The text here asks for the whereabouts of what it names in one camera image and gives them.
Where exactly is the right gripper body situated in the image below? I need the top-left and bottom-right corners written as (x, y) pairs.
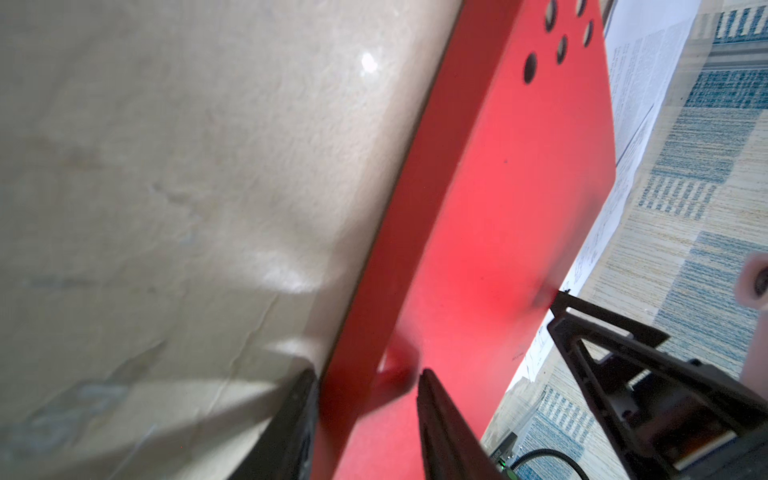
top-left (617, 353), bottom-right (767, 479)

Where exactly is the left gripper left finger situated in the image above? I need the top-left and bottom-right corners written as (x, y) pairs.
top-left (229, 368), bottom-right (319, 480)

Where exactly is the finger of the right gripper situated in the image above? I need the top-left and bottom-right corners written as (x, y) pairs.
top-left (547, 291), bottom-right (670, 456)

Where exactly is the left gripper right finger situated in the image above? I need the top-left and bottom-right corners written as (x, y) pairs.
top-left (416, 369), bottom-right (505, 480)

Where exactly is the diagram sheet top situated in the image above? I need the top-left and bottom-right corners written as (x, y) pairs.
top-left (507, 103), bottom-right (660, 391)

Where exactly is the red folder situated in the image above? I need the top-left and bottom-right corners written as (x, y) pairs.
top-left (312, 1), bottom-right (615, 479)

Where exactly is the text sheet middle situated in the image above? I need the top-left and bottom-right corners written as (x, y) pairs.
top-left (604, 0), bottom-right (701, 163)

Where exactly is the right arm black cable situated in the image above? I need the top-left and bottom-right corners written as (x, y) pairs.
top-left (509, 447), bottom-right (592, 480)

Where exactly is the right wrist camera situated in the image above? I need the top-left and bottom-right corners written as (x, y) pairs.
top-left (733, 251), bottom-right (768, 385)

